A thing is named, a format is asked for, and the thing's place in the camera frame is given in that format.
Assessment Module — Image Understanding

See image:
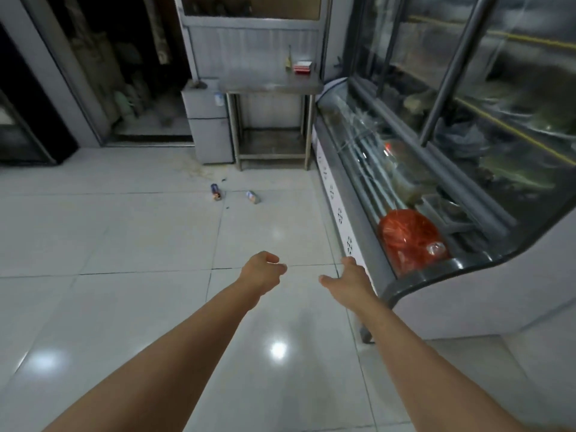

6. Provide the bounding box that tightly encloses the person's right forearm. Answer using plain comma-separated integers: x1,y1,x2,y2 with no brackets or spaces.
353,294,532,432

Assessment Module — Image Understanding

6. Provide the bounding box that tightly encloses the grey curtain yellow swirl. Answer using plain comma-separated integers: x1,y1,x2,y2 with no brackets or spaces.
142,0,172,66

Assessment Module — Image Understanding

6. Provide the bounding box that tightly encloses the person's right hand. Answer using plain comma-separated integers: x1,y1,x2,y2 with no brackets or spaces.
318,256,379,307

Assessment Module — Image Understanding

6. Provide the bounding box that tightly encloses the glass display freezer snowflake print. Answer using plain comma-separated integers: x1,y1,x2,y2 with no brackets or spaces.
310,0,576,345

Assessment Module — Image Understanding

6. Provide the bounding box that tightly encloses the small silver fridge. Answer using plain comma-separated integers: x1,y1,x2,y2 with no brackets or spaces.
181,78,236,166

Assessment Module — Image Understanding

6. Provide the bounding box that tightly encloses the black glass cabinet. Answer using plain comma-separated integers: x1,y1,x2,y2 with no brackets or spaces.
0,22,80,167

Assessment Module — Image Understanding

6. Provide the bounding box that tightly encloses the white chest freezer green print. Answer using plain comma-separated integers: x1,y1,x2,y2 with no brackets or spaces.
67,0,125,127

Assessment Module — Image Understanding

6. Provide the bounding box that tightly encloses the grey metal door frame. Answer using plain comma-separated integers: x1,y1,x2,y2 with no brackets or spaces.
173,0,201,84

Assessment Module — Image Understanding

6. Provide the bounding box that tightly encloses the stainless steel table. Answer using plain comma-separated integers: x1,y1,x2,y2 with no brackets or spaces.
218,72,325,172

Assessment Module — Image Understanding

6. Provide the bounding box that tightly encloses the red plastic bag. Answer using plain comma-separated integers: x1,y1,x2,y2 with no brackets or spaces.
377,209,451,277

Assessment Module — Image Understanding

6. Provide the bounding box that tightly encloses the person's left hand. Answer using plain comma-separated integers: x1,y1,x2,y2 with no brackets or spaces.
238,250,288,295

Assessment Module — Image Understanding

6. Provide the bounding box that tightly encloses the person's left forearm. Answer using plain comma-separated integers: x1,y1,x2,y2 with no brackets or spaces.
43,278,262,432

